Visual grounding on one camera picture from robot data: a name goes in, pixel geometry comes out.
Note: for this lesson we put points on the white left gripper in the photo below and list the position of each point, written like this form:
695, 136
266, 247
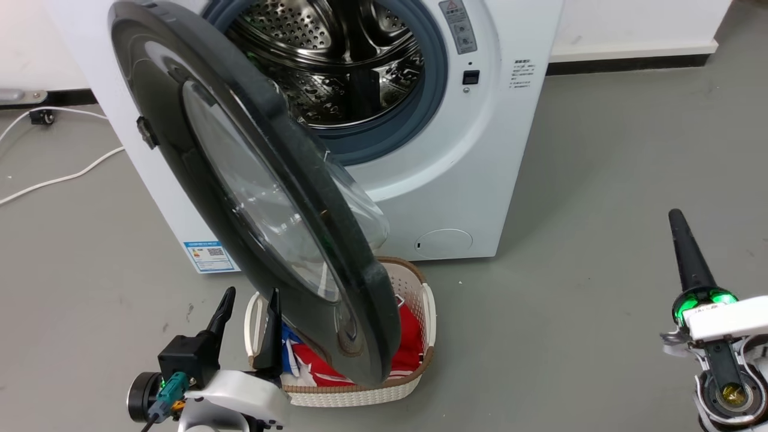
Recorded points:
240, 393

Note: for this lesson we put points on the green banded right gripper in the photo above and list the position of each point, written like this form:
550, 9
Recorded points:
699, 300

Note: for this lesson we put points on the dark grey round washer door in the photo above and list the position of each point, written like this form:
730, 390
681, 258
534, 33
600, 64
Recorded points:
180, 90

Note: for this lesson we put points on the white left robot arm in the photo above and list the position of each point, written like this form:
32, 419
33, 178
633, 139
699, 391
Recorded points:
210, 423

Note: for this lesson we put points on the white front-load washing machine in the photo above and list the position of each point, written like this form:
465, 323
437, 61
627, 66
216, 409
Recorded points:
462, 180

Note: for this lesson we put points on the grey-blue rubber door gasket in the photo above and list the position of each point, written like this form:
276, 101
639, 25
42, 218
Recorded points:
417, 126

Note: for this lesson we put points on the black door lock socket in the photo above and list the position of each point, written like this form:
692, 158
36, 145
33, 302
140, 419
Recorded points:
471, 77

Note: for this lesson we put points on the blue and white garment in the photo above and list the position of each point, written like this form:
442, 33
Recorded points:
295, 354

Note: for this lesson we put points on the blue energy label sticker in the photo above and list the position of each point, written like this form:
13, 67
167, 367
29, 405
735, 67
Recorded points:
210, 257

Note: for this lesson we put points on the white laundry basket brown rim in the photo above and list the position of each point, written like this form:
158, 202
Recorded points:
360, 393

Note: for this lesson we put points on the red garment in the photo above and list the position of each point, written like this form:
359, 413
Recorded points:
409, 342

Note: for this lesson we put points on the round white filter cover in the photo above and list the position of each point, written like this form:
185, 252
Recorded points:
444, 243

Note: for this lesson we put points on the small black text label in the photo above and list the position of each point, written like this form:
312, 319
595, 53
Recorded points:
522, 73

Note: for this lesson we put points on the stainless steel washer drum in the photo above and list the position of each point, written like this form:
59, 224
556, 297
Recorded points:
336, 60

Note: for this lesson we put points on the small black plug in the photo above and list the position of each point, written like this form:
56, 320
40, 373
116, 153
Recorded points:
42, 117

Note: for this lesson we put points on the grey warning label sticker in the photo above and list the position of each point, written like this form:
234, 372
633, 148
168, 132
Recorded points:
459, 27

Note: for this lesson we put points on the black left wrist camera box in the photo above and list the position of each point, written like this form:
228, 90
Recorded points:
189, 359

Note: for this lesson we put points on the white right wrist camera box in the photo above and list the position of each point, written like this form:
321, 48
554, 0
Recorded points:
729, 321

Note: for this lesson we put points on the grey metal bracket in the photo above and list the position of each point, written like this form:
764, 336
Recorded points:
21, 96

